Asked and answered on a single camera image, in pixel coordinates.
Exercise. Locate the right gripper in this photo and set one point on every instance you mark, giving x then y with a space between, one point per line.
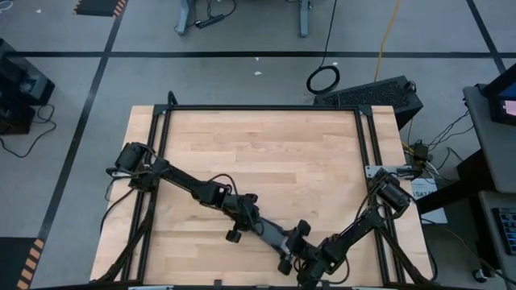
300 249

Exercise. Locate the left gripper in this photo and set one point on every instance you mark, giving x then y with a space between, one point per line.
242 217

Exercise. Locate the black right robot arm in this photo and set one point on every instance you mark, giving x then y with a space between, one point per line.
363 225

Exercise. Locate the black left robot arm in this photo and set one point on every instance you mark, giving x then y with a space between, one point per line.
177 181

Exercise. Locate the white printed sheet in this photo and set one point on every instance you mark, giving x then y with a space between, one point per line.
433 205

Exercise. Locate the black power adapter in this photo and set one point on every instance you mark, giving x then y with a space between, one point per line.
421 152

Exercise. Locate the black computer tower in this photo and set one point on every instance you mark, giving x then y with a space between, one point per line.
371 96

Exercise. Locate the black caster wheel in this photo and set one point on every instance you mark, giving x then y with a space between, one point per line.
479 275

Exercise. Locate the grey side table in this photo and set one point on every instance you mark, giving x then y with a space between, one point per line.
485 225
492 153

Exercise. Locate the black desk base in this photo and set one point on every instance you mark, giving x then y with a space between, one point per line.
475 173

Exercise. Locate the black power strip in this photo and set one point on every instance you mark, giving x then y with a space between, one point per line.
209 21

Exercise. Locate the grey desk leg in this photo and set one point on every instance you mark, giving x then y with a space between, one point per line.
305 18
185 18

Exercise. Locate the dark keypad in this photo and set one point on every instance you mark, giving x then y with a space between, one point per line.
508 231

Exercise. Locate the hazard-striped floor mat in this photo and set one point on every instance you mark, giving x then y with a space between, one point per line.
16 262
98 7

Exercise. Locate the black monitor with lit screen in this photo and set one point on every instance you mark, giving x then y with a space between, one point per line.
506 100

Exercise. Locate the black equipment case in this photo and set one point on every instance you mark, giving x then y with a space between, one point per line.
24 80

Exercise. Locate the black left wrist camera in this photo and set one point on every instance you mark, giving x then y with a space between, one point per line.
246 213

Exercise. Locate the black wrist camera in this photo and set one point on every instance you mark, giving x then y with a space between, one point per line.
246 213
312 253

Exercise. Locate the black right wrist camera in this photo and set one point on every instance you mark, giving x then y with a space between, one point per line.
312 253

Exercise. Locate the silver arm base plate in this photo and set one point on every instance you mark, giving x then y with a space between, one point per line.
373 170

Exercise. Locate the black metal table frame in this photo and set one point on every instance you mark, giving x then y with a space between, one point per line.
262 108

